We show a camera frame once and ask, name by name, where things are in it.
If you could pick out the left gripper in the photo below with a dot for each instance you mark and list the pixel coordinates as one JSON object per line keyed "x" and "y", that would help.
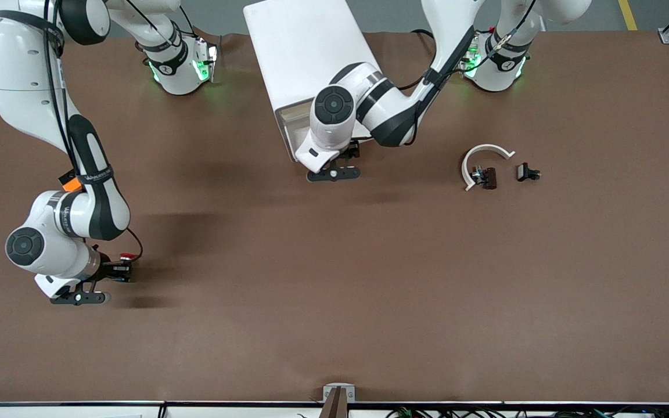
{"x": 351, "y": 152}

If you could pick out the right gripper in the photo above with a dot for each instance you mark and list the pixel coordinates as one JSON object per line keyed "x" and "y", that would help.
{"x": 111, "y": 271}

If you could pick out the red-capped push button switch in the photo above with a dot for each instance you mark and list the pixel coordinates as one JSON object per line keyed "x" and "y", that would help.
{"x": 128, "y": 255}

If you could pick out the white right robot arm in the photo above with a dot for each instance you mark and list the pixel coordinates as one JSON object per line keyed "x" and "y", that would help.
{"x": 21, "y": 75}

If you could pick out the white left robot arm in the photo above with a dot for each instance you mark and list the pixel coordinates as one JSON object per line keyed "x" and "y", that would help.
{"x": 387, "y": 110}

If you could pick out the orange and black button box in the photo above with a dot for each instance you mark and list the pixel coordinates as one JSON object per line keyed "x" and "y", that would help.
{"x": 71, "y": 186}

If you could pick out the white curved plastic arc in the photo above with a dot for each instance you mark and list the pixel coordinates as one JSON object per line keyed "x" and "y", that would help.
{"x": 467, "y": 165}

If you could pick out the small dark brown component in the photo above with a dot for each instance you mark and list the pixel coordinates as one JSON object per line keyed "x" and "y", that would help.
{"x": 489, "y": 177}

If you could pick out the brown paper table cover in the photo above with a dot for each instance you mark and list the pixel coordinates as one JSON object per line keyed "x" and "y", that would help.
{"x": 311, "y": 290}

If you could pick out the small black clip component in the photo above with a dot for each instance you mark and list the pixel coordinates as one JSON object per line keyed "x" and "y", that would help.
{"x": 524, "y": 172}

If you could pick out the white table edge rail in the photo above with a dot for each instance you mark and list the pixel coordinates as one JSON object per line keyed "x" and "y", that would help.
{"x": 224, "y": 411}

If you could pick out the grey metal bracket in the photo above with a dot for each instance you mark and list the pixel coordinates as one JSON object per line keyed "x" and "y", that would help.
{"x": 328, "y": 390}

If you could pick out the brown post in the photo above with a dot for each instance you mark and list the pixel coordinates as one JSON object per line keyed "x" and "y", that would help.
{"x": 335, "y": 406}

